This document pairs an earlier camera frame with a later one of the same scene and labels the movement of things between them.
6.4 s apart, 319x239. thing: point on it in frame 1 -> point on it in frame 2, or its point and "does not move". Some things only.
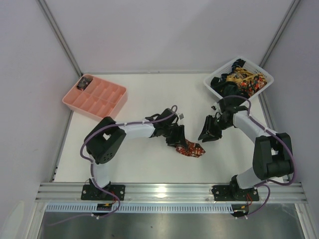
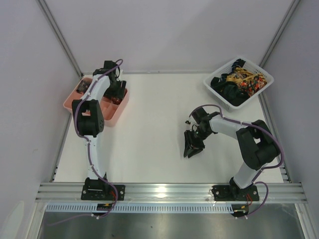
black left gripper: (175, 136) -> (119, 89)
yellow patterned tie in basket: (240, 74) does not move
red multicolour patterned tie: (195, 149) -> (116, 100)
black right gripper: (212, 125) -> (195, 141)
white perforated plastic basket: (240, 77) does not move
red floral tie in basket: (252, 85) does not move
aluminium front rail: (172, 192) does not move
